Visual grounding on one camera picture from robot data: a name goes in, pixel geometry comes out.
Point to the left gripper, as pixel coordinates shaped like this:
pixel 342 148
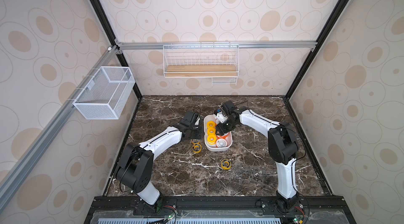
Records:
pixel 200 134

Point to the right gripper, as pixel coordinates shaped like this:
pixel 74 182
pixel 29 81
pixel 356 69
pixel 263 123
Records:
pixel 223 128

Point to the yellow tape roll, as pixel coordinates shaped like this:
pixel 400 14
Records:
pixel 212 139
pixel 211 131
pixel 211 124

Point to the white plastic storage box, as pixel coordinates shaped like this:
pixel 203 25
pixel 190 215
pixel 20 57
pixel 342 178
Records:
pixel 208 118

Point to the orange tape roll mid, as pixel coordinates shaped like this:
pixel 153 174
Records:
pixel 221 143

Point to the orange tape roll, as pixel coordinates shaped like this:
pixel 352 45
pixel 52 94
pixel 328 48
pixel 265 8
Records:
pixel 225 137

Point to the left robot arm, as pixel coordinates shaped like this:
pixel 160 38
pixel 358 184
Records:
pixel 135 165

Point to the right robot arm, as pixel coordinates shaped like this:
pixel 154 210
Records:
pixel 282 147

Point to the yellow black flat roll lower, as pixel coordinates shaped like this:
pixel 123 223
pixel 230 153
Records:
pixel 196 148

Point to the yellow black roll lower centre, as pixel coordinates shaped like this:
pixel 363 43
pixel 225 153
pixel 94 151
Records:
pixel 226 164

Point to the white mesh basket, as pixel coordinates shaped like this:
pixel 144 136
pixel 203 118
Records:
pixel 106 94

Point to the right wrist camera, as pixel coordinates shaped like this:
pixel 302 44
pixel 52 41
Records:
pixel 220 116

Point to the white wire shelf wood board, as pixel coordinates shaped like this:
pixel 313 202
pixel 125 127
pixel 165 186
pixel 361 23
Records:
pixel 221 65

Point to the aluminium rail back wall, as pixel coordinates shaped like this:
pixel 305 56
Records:
pixel 206 45

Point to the aluminium rail wall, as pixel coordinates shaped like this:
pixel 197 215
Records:
pixel 206 45
pixel 13 181

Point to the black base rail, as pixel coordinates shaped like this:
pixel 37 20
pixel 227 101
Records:
pixel 218 210

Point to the aluminium rail left wall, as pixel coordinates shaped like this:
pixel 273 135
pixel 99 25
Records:
pixel 13 181

